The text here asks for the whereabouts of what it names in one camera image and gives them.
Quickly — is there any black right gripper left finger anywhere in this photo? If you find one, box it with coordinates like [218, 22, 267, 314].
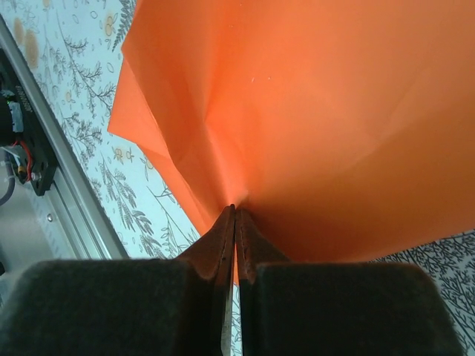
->
[0, 205, 238, 356]

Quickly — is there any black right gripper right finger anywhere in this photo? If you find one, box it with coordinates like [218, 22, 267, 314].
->
[236, 208, 465, 356]

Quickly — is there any orange wrapping paper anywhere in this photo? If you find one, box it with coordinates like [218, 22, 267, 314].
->
[107, 0, 475, 264]

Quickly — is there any floral patterned tablecloth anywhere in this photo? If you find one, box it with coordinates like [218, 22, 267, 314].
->
[0, 0, 475, 356]

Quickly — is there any aluminium table edge rail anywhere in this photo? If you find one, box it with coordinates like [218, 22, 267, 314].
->
[0, 14, 129, 309]

